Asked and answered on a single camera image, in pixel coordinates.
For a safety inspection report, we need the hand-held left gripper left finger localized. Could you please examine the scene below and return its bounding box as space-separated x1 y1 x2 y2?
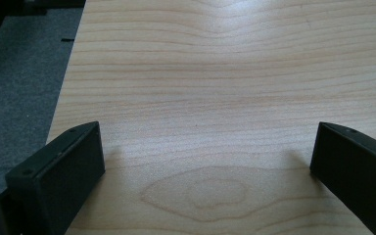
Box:
5 120 107 235

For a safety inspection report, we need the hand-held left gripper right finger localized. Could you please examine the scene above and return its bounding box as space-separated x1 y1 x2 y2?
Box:
309 121 376 235

